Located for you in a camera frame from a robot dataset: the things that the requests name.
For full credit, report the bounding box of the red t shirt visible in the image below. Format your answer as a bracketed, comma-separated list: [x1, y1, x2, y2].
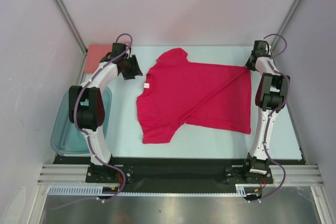
[136, 48, 252, 144]

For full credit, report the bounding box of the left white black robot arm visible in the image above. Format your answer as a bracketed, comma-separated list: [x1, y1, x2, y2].
[68, 42, 142, 183]

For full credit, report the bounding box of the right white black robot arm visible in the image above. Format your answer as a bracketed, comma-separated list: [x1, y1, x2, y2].
[242, 39, 290, 183]

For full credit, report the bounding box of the folded salmon pink t shirt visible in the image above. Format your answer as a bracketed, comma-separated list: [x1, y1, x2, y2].
[83, 40, 132, 74]

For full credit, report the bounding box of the teal transparent plastic bin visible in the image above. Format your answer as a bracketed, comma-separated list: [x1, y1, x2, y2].
[50, 88, 112, 155]

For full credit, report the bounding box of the left aluminium frame post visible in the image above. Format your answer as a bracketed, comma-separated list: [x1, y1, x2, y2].
[39, 0, 88, 54]

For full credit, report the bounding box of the aluminium frame post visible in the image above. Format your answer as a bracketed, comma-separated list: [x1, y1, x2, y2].
[39, 0, 88, 54]
[277, 0, 303, 36]

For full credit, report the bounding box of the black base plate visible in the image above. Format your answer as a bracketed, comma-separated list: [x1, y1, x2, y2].
[54, 154, 308, 193]

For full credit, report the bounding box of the right aluminium frame post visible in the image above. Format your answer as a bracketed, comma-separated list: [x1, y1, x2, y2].
[277, 0, 303, 36]

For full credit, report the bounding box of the white slotted cable duct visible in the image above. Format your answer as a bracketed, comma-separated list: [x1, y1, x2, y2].
[48, 184, 264, 198]

